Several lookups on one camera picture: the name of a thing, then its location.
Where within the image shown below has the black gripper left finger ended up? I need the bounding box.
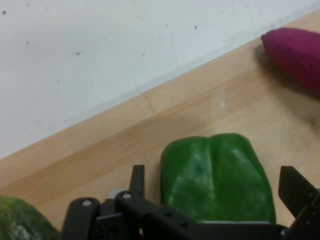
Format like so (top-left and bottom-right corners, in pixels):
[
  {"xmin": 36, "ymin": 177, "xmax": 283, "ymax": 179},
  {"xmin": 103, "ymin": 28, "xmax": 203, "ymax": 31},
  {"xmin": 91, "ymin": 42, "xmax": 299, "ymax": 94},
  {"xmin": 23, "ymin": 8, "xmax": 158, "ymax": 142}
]
[{"xmin": 61, "ymin": 164, "xmax": 198, "ymax": 240}]

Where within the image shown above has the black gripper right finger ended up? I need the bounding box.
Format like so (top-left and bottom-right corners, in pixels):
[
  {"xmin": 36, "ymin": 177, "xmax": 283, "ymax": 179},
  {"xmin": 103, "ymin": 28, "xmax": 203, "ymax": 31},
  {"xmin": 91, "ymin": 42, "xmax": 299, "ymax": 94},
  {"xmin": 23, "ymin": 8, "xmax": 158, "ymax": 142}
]
[{"xmin": 278, "ymin": 165, "xmax": 320, "ymax": 240}]

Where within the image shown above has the long dark green cucumber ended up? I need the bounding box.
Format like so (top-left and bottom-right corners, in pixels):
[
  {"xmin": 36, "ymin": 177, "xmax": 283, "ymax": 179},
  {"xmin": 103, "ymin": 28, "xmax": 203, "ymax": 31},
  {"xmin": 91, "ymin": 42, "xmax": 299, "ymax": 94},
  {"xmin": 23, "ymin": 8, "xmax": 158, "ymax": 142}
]
[{"xmin": 0, "ymin": 195, "xmax": 61, "ymax": 240}]

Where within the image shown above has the green bell pepper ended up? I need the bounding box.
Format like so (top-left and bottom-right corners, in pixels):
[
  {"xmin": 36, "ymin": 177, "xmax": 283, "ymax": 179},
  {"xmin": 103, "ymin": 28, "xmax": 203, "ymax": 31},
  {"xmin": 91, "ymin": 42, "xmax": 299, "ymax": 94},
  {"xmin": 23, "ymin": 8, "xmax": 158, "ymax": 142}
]
[{"xmin": 159, "ymin": 133, "xmax": 277, "ymax": 225}]

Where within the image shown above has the wooden cutting board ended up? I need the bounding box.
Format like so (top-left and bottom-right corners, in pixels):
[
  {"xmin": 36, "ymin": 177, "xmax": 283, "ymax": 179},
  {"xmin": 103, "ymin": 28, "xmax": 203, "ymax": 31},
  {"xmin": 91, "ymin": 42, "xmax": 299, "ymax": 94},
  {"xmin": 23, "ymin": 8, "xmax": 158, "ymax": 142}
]
[{"xmin": 0, "ymin": 9, "xmax": 320, "ymax": 240}]

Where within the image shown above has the purple sweet potato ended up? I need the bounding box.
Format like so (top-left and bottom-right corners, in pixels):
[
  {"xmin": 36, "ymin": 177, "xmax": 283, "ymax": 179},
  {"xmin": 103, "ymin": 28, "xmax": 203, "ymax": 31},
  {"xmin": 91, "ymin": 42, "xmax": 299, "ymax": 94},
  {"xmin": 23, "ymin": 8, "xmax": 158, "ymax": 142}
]
[{"xmin": 260, "ymin": 27, "xmax": 320, "ymax": 99}]

